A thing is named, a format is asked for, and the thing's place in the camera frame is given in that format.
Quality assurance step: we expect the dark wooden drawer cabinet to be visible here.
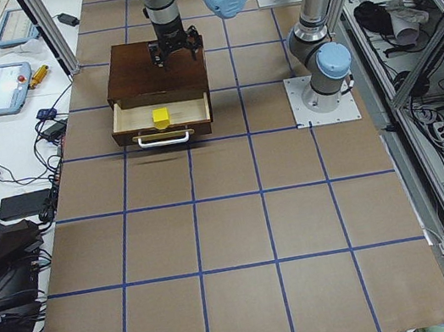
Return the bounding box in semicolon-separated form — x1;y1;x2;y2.
107;41;209;105

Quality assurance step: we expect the yellow cube block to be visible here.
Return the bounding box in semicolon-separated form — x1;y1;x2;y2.
152;107;171;130

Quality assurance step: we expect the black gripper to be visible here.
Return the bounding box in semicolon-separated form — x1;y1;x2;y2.
147;17;203;68

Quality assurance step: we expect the black power brick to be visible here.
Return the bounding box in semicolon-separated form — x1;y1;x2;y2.
57;13;80;27

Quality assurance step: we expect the teach pendant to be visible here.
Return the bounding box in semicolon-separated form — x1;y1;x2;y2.
0;8;39;48
0;61;32;116

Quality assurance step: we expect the lower teach pendant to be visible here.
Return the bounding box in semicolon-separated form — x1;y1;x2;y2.
0;61;32;116

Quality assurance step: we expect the white drawer handle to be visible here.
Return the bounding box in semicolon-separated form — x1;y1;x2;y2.
135;129;194;149

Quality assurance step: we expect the upper teach pendant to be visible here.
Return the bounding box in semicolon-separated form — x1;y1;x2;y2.
0;8;39;48

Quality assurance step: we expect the black tablet device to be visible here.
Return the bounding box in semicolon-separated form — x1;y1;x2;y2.
0;188;51;221

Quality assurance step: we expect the small blue connector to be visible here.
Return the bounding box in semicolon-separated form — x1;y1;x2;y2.
36;108;58;121

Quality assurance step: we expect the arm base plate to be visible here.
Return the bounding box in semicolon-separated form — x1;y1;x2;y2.
283;75;362;129

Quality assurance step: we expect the aluminium frame post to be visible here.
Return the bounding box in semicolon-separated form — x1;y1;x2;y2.
15;0;80;77

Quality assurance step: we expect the gold cylindrical tool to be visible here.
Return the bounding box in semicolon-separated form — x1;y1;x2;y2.
29;64;49;90

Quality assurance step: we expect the light wood drawer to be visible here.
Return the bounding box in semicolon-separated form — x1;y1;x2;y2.
112;92;213;149

